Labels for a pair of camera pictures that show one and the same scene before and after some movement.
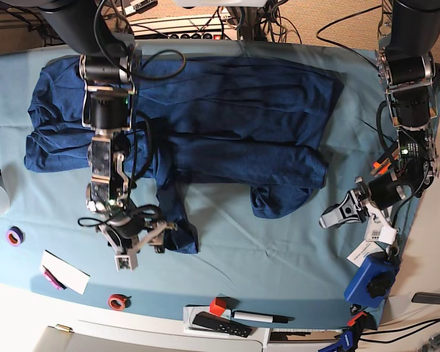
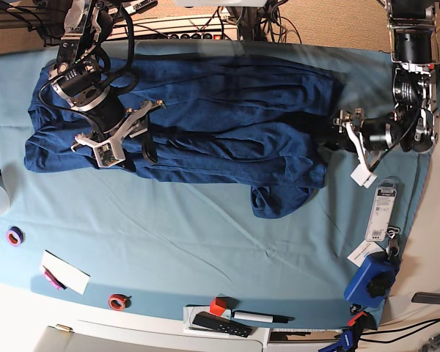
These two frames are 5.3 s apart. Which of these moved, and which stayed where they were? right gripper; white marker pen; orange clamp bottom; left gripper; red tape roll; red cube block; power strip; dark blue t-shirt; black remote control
Moved: left gripper; right gripper; dark blue t-shirt
Stayed: power strip; white marker pen; red cube block; red tape roll; orange clamp bottom; black remote control
